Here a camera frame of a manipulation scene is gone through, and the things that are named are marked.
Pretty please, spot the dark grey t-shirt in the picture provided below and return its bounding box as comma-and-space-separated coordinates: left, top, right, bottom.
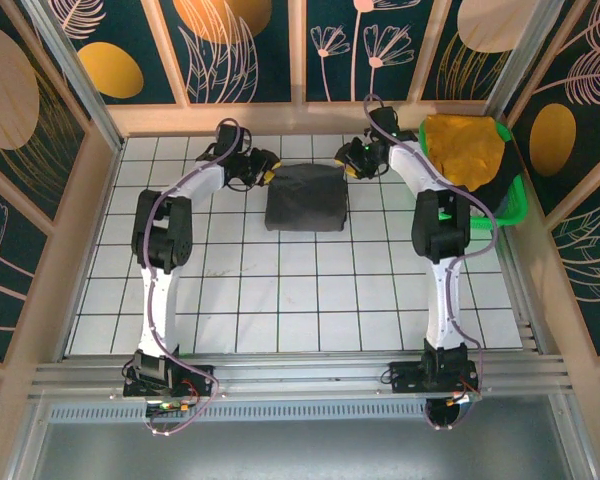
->
263, 161, 351, 234

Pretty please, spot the yellow t-shirt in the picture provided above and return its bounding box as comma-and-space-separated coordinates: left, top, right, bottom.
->
424, 113, 507, 193

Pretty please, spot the black t-shirt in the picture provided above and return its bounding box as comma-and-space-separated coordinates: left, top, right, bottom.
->
471, 141, 527, 220

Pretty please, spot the green plastic basket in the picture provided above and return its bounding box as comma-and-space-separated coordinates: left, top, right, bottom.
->
418, 117, 530, 232

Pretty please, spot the small circuit board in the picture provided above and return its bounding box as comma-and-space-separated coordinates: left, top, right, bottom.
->
446, 389, 484, 407
146, 396, 202, 417

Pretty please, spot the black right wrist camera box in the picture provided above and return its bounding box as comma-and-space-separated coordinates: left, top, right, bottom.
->
348, 139, 381, 174

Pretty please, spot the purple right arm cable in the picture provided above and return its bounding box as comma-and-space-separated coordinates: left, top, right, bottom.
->
362, 93, 500, 432

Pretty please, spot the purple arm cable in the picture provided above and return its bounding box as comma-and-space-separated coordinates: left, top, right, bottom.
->
131, 117, 254, 437
362, 93, 500, 432

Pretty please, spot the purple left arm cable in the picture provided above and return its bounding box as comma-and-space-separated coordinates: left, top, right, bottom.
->
131, 117, 254, 437

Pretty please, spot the aluminium frame post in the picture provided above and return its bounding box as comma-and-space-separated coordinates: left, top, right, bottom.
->
483, 0, 577, 122
23, 0, 127, 147

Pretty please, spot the long aluminium mounting rail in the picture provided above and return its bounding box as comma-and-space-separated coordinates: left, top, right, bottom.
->
26, 351, 575, 402

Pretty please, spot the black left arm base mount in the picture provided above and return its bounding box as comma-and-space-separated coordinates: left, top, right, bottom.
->
121, 349, 217, 401

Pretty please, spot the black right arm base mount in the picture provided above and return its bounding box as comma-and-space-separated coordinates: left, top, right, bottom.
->
386, 348, 482, 400

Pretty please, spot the slotted grey cable duct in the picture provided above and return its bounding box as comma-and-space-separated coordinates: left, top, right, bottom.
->
43, 401, 552, 425

